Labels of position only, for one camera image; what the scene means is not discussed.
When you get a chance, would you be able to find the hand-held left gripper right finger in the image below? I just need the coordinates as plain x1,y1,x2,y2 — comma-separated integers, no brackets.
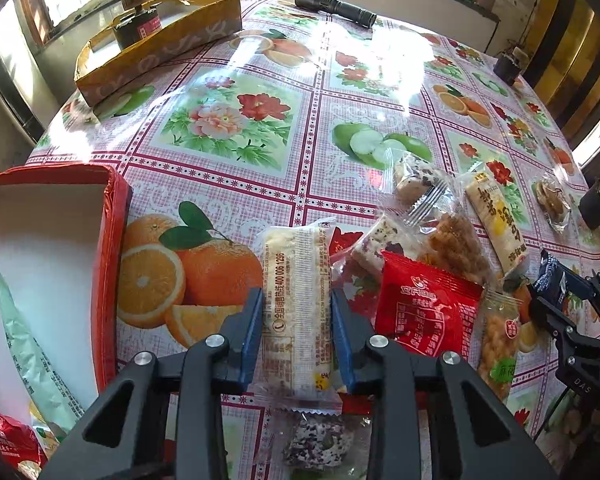
330,287,566,480

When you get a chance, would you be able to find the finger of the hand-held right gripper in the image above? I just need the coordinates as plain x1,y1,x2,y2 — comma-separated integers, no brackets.
567,271,600,331
527,286,582,350

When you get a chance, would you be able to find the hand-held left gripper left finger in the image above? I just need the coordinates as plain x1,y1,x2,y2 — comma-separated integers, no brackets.
40,287,266,480

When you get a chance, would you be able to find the dark blue snack packet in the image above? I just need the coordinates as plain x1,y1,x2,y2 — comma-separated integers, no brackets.
535,249,579,293

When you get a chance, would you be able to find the long white rice cracker packet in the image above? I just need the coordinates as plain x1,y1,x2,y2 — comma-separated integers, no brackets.
250,217,343,416

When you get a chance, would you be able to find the nougat packet with rose petals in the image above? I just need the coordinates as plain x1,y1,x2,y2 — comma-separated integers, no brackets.
350,210,431,277

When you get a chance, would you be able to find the clear cookie packet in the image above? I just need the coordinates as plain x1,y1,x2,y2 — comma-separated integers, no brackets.
530,175,574,234

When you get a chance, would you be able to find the long yellow white snack packet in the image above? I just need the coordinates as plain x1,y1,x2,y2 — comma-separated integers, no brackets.
460,170,531,281

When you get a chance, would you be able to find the red cardboard box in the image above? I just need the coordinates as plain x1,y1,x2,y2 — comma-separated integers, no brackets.
0,164,134,473

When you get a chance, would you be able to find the orange peanut snack packet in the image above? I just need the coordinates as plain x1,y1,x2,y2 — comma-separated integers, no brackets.
477,287,527,403

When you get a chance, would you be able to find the black cylindrical object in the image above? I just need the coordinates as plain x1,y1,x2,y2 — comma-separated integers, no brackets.
578,182,600,231

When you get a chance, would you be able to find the purple nougat packet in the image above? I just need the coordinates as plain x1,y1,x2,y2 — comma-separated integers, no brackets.
267,407,376,475

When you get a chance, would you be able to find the brown fried twist packet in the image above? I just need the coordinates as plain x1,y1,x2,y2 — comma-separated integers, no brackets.
420,210,493,287

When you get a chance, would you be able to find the nougat packet with dark bits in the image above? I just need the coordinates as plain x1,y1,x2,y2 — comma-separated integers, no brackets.
380,152,456,226

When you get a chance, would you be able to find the floral fruit print tablecloth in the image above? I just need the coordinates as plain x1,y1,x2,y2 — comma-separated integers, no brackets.
22,0,600,480

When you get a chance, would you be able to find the pale green snack packet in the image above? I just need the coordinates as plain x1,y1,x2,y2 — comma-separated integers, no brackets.
0,264,86,433

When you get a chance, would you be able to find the yellow wooden cabinet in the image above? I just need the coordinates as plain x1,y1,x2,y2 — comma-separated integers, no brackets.
522,0,600,147

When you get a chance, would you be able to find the small red snack packet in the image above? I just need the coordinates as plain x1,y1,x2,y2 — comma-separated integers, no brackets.
0,402,49,472

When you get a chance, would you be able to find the yellow cardboard box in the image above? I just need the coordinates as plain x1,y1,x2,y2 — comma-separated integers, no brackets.
74,0,244,109

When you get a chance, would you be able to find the dark jar with wooden stopper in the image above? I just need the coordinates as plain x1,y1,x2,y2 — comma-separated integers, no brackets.
112,0,162,51

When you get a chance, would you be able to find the black flashlight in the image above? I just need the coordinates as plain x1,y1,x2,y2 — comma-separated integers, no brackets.
294,0,378,29

